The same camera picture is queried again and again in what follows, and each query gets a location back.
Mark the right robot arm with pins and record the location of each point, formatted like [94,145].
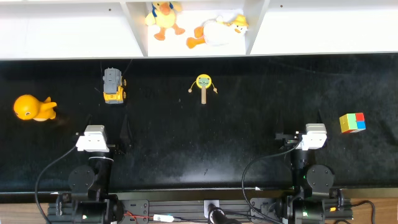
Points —
[314,180]

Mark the grey and yellow toy truck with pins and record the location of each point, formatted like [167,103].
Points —
[112,84]

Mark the yellow rubber duck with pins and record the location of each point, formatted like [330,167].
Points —
[29,107]

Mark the white plush duck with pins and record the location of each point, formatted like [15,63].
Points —
[219,32]

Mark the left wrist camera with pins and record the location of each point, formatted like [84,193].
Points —
[92,140]

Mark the many-coloured puzzle cube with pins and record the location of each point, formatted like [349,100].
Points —
[351,123]

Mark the mounting rail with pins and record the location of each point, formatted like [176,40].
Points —
[186,211]

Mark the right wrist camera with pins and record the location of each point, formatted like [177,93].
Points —
[314,137]

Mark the yellow plush duck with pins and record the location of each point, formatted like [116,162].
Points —
[165,19]

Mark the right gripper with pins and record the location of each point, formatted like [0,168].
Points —
[287,138]

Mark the white shelf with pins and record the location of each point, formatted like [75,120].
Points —
[62,34]

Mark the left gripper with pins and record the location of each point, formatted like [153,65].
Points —
[115,148]

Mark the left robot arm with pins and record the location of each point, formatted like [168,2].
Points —
[93,177]

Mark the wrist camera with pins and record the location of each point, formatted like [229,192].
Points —
[314,137]
[92,140]

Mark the yellow rattle drum toy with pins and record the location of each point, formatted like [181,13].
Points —
[204,81]

